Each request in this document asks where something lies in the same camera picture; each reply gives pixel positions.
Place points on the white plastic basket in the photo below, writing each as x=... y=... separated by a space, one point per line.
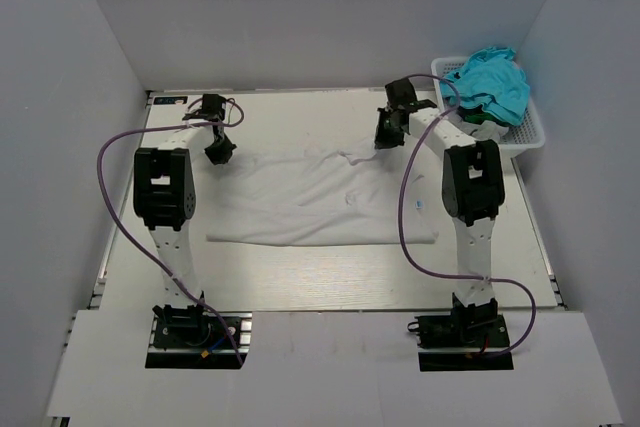
x=528 y=135

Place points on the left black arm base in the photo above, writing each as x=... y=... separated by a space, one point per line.
x=199 y=344

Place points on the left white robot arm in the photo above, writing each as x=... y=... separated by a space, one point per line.
x=165 y=196

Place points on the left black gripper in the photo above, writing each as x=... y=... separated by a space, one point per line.
x=224 y=155

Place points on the cyan t-shirt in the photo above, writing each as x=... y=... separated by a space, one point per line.
x=490 y=80

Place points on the green cloth in basket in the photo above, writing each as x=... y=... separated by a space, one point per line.
x=477 y=116

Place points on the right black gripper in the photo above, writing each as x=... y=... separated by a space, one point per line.
x=383 y=140

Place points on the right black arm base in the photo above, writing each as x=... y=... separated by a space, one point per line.
x=444 y=347

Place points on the grey white cloth in basket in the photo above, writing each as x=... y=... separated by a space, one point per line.
x=480 y=130

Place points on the dark label sticker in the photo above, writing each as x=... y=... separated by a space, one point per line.
x=170 y=100

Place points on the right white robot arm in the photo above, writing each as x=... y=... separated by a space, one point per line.
x=472 y=191

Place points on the white t-shirt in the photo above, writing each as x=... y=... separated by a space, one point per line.
x=355 y=195

